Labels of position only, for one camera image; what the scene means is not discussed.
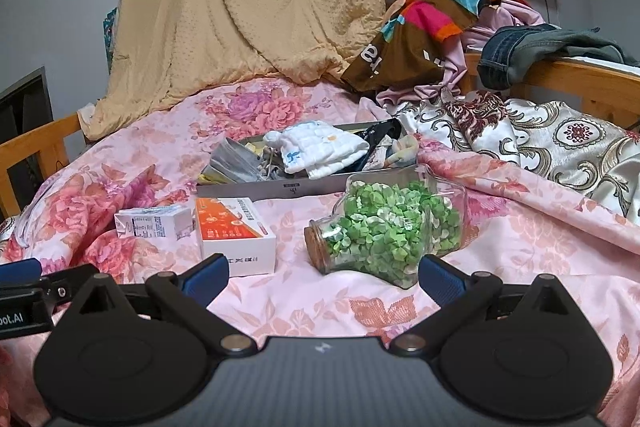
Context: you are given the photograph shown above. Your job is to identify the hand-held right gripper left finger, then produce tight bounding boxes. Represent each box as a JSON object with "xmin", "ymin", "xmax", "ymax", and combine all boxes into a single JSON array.
[{"xmin": 65, "ymin": 253, "xmax": 257, "ymax": 358}]

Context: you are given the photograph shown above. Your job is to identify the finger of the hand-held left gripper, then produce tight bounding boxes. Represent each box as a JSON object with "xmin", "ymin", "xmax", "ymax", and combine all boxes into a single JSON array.
[{"xmin": 0, "ymin": 257, "xmax": 102, "ymax": 304}]

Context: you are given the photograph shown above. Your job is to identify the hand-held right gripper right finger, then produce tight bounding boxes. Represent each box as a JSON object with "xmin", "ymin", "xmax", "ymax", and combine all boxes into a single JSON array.
[{"xmin": 390, "ymin": 254, "xmax": 592, "ymax": 356}]

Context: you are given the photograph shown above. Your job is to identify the grey drawstring pouch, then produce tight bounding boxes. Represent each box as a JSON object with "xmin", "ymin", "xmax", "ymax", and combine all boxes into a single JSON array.
[{"xmin": 256, "ymin": 146, "xmax": 287, "ymax": 181}]

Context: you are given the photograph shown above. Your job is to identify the shallow grey box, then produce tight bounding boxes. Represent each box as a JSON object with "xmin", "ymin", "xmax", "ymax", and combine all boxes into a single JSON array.
[{"xmin": 195, "ymin": 118, "xmax": 419, "ymax": 204}]

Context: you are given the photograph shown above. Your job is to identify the black cloth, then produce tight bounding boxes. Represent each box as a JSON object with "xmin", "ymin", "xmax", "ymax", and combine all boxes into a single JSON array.
[{"xmin": 350, "ymin": 118, "xmax": 407, "ymax": 174}]

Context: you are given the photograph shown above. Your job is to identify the white quilted baby garment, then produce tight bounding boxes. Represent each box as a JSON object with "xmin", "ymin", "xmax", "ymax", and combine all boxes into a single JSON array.
[{"xmin": 261, "ymin": 119, "xmax": 372, "ymax": 181}]

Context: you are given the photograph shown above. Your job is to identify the orange white cardboard box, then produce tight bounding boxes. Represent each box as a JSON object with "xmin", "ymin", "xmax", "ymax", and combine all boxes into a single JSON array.
[{"xmin": 194, "ymin": 196, "xmax": 278, "ymax": 279}]

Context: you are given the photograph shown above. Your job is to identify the glass jar of green stars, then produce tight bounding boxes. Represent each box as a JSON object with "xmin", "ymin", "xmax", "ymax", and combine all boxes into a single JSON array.
[{"xmin": 304, "ymin": 166, "xmax": 469, "ymax": 291}]

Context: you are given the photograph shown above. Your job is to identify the small white milk carton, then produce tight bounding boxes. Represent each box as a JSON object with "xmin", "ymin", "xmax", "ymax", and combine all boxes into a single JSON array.
[{"xmin": 114, "ymin": 204, "xmax": 197, "ymax": 241}]

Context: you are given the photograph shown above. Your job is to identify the pink floral bedsheet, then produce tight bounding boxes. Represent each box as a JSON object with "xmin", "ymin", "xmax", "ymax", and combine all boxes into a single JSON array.
[{"xmin": 0, "ymin": 79, "xmax": 640, "ymax": 427}]

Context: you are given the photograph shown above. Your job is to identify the grey plastic packet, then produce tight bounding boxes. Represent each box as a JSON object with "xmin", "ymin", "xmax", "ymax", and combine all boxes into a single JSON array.
[{"xmin": 206, "ymin": 136, "xmax": 267, "ymax": 186}]

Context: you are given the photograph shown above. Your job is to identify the white gold patterned satin blanket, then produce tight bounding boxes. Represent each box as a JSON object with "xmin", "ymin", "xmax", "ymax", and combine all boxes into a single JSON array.
[{"xmin": 395, "ymin": 91, "xmax": 640, "ymax": 229}]

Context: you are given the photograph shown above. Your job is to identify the brown multicoloured printed cloth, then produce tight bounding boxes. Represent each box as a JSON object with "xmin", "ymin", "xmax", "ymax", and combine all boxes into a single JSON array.
[{"xmin": 341, "ymin": 0, "xmax": 507, "ymax": 96}]

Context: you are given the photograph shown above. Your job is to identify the blue jeans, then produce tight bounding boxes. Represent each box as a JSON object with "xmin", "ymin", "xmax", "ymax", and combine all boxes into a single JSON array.
[{"xmin": 476, "ymin": 25, "xmax": 640, "ymax": 91}]

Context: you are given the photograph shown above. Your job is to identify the beige quilt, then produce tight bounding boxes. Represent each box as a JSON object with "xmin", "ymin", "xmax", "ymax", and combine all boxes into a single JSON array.
[{"xmin": 82, "ymin": 0, "xmax": 389, "ymax": 141}]

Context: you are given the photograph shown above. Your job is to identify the wooden bed frame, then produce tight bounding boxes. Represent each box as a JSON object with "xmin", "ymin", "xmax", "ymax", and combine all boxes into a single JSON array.
[{"xmin": 0, "ymin": 52, "xmax": 640, "ymax": 214}]

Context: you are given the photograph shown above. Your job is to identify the teal wall poster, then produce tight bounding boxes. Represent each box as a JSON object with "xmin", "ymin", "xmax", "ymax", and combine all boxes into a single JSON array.
[{"xmin": 102, "ymin": 7, "xmax": 122, "ymax": 74}]

